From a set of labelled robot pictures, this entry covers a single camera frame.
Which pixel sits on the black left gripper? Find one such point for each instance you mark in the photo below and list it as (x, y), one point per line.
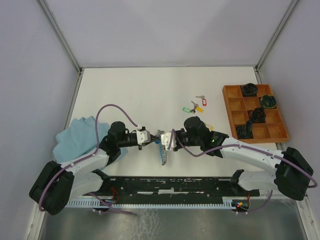
(153, 138)

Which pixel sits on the light blue cloth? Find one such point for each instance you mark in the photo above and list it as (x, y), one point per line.
(76, 140)

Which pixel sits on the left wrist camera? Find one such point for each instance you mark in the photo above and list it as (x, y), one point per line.
(143, 136)

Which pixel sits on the light blue cable duct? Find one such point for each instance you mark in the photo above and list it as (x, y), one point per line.
(90, 202)

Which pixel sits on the black scrunchie top compartment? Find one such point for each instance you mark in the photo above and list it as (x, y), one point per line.
(249, 90)

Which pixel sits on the wooden compartment tray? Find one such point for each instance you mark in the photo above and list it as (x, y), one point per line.
(237, 107)

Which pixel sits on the dark floral scrunchie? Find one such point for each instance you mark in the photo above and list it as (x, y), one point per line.
(245, 131)

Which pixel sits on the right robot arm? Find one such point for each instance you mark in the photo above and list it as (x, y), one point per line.
(285, 171)

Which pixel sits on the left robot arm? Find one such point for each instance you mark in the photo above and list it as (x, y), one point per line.
(57, 184)

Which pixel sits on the green key tag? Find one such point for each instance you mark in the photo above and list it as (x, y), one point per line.
(187, 110)

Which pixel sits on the green yellow scrunchie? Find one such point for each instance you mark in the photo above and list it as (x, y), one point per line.
(268, 101)

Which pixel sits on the yellow open key tag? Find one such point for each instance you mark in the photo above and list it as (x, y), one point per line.
(210, 127)

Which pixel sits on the red key tag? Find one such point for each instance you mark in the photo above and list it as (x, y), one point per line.
(204, 102)

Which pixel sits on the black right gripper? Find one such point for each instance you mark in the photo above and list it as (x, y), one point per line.
(178, 146)

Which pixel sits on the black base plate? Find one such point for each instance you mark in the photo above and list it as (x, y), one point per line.
(213, 186)

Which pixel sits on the black orange scrunchie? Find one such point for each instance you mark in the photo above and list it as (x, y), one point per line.
(257, 115)

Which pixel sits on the silver key on yellow tag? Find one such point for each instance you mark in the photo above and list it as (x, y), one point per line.
(195, 105)

